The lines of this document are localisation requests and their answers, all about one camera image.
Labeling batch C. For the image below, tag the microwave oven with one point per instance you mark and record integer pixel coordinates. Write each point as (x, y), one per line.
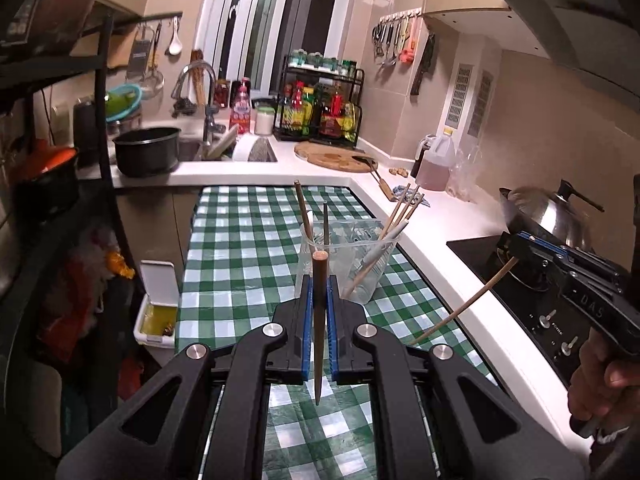
(20, 15)

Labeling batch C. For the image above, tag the hanging cleaver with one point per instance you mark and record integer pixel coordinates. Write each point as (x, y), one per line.
(422, 70)

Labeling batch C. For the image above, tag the orange plastic bag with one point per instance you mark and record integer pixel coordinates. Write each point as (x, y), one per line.
(121, 266)

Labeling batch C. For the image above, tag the light wooden chopstick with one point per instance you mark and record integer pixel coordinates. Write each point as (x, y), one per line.
(406, 210)
(370, 267)
(397, 207)
(465, 305)

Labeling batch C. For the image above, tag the orange pot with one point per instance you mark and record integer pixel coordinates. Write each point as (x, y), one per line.
(50, 160)

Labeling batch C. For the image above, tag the row of hanging kitchen tools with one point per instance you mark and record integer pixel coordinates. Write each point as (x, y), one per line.
(390, 40)

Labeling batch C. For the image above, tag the black cooking pot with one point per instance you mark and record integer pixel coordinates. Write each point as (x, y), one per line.
(145, 152)

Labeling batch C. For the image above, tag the round wooden cutting board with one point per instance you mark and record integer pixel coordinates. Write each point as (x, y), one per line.
(325, 155)

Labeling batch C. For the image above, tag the pink dish soap bottle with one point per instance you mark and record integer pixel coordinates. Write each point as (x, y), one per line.
(240, 110)

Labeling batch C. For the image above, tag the row of sauce bottles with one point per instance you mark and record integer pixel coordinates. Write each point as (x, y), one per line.
(300, 110)

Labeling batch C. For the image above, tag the white jar with green lid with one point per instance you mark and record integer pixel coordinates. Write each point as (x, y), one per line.
(264, 122)

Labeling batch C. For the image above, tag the steel wok lid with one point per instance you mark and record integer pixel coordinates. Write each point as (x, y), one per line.
(550, 210)

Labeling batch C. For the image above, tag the black shelf rack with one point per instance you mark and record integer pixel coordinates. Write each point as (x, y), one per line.
(106, 110)

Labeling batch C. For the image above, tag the range hood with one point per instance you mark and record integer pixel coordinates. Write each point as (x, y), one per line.
(575, 10)

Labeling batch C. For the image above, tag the black cooktop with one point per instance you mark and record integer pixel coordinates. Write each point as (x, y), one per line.
(480, 260)

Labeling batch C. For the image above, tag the dark bowl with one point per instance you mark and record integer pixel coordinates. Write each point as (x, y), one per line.
(65, 15)

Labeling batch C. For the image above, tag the metal grater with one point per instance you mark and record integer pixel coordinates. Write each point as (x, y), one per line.
(140, 52)

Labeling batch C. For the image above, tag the oil jug with yellow cap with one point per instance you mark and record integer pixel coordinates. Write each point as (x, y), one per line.
(435, 170)

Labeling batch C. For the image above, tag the red jar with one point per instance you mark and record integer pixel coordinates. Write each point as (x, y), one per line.
(222, 92)

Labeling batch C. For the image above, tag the row of spice jars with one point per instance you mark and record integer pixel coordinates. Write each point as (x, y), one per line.
(325, 62)

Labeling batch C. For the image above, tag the clear plastic bottle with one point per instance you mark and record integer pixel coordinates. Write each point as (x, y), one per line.
(465, 175)

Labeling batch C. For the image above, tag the hanging wooden cutting board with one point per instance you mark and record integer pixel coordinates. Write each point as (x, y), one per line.
(117, 52)

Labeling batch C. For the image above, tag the wall vent grille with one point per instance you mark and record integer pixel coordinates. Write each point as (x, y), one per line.
(457, 95)

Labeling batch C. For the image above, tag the person's right hand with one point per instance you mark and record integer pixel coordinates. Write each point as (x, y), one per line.
(592, 385)

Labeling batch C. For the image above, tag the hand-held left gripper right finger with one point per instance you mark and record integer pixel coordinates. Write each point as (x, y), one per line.
(334, 330)

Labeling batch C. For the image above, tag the black spice rack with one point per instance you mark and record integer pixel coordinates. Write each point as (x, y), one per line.
(320, 74)

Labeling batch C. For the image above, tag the bundle of brown chopsticks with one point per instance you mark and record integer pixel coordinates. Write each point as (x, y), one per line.
(197, 75)

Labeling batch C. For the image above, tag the chrome faucet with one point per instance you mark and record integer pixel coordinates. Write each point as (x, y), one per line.
(200, 65)

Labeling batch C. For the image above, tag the ginger root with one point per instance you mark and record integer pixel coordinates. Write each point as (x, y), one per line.
(400, 171)

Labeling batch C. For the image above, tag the blue cloth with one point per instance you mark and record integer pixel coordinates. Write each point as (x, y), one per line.
(398, 190)

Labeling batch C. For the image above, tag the black cylindrical container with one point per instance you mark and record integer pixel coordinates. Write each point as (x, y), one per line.
(85, 135)

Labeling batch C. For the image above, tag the kitchen sink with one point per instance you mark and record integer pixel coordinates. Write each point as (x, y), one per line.
(190, 150)

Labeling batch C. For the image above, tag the white lidded bin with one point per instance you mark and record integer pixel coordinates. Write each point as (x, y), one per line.
(160, 285)

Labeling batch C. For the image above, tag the hanging white ladle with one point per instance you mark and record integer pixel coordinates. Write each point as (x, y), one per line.
(174, 46)

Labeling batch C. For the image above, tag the window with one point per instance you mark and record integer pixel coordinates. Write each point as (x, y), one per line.
(280, 10)

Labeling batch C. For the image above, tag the clear plastic container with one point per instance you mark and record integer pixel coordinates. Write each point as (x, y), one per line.
(350, 262)

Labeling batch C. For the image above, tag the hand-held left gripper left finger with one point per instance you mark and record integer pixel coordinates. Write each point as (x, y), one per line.
(306, 330)

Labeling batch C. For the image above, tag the green checkered tablecloth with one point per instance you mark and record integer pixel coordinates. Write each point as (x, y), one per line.
(240, 240)

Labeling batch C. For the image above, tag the dark brown chopstick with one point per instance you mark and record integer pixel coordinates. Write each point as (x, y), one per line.
(302, 210)
(326, 225)
(320, 310)

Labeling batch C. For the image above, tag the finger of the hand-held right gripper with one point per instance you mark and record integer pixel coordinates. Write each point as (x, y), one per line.
(535, 262)
(545, 246)

